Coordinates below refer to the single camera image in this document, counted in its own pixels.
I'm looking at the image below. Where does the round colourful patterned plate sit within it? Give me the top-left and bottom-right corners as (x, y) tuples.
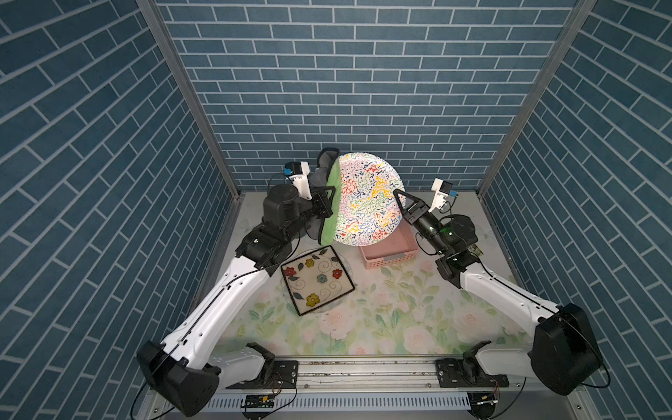
(334, 152), (404, 247)

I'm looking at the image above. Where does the green grey microfibre cloth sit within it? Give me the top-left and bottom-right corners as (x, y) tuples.
(307, 147), (342, 246)

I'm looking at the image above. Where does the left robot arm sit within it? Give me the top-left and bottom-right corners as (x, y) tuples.
(136, 184), (340, 418)

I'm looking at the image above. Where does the aluminium rail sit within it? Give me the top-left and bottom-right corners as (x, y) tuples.
(138, 354), (584, 395)

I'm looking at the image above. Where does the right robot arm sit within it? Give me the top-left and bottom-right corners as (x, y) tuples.
(393, 189), (606, 396)

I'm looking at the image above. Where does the left circuit board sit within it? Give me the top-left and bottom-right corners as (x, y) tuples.
(241, 395), (276, 412)

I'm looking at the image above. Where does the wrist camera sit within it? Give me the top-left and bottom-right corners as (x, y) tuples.
(283, 161), (312, 201)
(430, 178), (458, 214)

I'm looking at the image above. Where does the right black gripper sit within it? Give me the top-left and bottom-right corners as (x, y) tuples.
(398, 191), (451, 258)

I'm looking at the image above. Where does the square floral plate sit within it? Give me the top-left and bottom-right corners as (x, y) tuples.
(280, 244), (357, 317)

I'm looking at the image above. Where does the pink plastic basket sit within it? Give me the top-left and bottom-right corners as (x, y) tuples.
(360, 220), (419, 270)

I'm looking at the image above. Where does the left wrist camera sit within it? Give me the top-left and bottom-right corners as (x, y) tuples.
(283, 161), (312, 201)

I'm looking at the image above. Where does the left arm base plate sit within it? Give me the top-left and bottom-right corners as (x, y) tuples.
(216, 342), (299, 390)

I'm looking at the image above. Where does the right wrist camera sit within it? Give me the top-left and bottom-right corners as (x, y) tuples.
(430, 178), (458, 214)

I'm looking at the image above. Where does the floral table mat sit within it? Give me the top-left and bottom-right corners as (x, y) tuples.
(213, 243), (532, 356)

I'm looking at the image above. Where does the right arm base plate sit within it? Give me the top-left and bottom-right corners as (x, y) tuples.
(435, 341), (509, 389)

